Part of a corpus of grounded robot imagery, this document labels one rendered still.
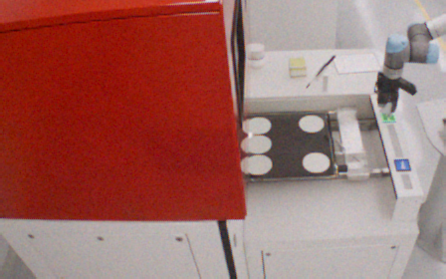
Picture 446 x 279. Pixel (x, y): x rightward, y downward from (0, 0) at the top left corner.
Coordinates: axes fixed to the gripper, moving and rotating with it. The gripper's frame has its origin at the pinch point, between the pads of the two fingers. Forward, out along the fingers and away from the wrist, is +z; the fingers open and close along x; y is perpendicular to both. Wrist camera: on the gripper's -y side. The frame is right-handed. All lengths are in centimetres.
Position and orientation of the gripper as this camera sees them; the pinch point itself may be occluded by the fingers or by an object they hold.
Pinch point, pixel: (390, 114)
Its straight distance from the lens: 182.5
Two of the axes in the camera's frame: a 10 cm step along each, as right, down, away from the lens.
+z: 0.3, 7.3, 6.8
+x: 0.3, 6.8, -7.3
